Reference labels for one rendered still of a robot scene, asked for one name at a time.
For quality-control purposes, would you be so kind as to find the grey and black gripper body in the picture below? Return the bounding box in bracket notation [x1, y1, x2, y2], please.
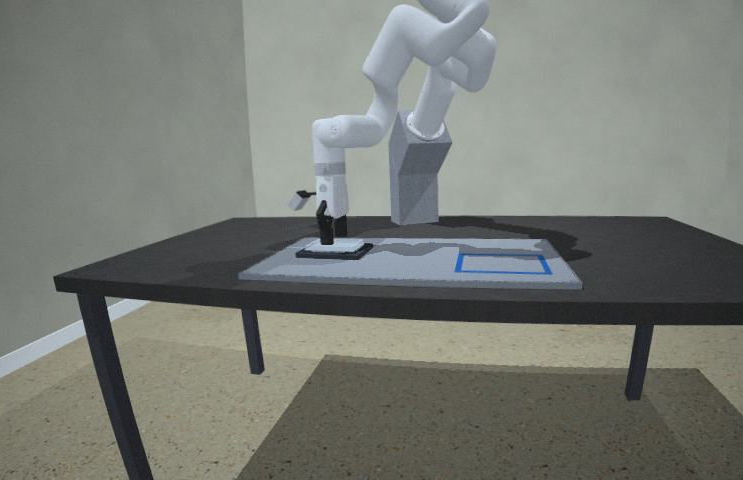
[315, 174, 349, 219]

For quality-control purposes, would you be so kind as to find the blue taped rectangular outline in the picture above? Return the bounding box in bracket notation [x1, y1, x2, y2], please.
[454, 253, 553, 275]

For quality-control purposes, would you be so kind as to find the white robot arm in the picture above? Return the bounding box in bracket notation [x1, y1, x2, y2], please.
[312, 0, 497, 176]

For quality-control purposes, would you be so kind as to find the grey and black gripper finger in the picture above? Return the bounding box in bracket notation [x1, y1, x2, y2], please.
[316, 200, 334, 245]
[334, 215, 347, 237]

